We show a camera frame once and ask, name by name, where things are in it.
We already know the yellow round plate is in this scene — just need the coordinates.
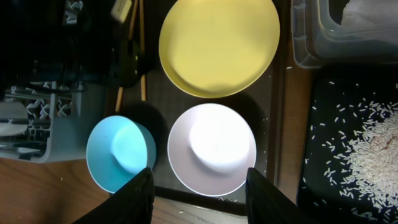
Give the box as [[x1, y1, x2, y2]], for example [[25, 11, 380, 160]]
[[159, 0, 280, 98]]

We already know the pink white bowl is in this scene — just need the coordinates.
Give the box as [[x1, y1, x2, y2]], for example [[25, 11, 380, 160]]
[[167, 103, 257, 197]]

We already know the pile of rice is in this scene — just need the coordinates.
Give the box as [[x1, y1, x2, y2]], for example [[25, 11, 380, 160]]
[[303, 80, 398, 222]]

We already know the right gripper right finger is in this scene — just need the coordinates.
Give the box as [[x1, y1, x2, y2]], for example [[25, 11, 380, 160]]
[[245, 167, 314, 224]]

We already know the white napkin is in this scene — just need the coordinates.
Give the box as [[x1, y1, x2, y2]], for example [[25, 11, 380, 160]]
[[341, 0, 397, 28]]

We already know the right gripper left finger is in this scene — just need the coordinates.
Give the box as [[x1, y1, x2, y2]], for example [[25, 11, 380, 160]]
[[74, 167, 155, 224]]

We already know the wooden chopstick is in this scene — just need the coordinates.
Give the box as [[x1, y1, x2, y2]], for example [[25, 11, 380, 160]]
[[115, 0, 138, 114], [139, 0, 147, 101]]

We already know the black rectangular tray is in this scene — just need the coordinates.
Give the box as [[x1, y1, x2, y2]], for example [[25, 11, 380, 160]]
[[297, 65, 397, 223]]

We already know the grey plastic dish rack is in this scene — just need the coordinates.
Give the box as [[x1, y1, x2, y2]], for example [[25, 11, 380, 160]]
[[1, 1, 116, 163]]

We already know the clear plastic bin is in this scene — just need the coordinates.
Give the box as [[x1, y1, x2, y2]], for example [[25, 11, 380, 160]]
[[290, 0, 397, 69]]

